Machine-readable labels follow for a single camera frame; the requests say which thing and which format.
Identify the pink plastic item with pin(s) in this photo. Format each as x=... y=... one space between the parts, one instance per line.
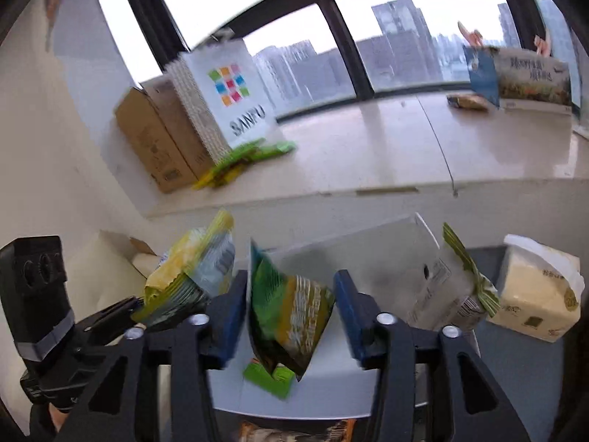
x=471 y=34
x=543 y=45

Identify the white sofa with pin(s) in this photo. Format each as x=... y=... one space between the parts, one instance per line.
x=106 y=271

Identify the brown cardboard flap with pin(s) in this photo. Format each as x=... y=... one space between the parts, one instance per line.
x=143 y=246

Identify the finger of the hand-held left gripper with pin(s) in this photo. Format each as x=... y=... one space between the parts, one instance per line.
x=110 y=315

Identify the brown packet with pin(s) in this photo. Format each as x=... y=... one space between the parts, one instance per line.
x=469 y=102

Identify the green yellow snack packet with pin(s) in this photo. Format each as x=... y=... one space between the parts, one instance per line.
x=290 y=317

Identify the white shopping bag colourful squares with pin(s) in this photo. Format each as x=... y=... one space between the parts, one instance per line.
x=230 y=96

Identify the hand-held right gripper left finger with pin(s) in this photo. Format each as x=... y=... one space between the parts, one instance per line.
x=230 y=317

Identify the beige snack packet green top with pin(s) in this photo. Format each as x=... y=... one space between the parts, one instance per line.
x=451 y=285

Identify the yellow white snack packet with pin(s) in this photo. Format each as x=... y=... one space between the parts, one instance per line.
x=193 y=262

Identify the pile of green sachets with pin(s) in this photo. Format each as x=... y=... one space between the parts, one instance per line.
x=244 y=161

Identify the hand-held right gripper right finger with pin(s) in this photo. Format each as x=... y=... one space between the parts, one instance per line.
x=352 y=322

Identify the black window frame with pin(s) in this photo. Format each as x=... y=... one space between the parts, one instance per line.
x=340 y=32

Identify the small green packet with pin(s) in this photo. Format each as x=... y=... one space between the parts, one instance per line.
x=267 y=380

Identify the white cardboard box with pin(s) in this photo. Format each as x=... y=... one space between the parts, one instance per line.
x=368 y=258

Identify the yellow tissue pack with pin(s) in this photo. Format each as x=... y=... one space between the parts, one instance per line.
x=534 y=294

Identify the brown cardboard box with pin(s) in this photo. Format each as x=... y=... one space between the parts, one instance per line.
x=156 y=138

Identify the printed landscape box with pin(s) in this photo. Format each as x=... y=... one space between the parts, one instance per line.
x=529 y=83

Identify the snack packets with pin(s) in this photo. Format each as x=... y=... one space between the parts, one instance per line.
x=294 y=433

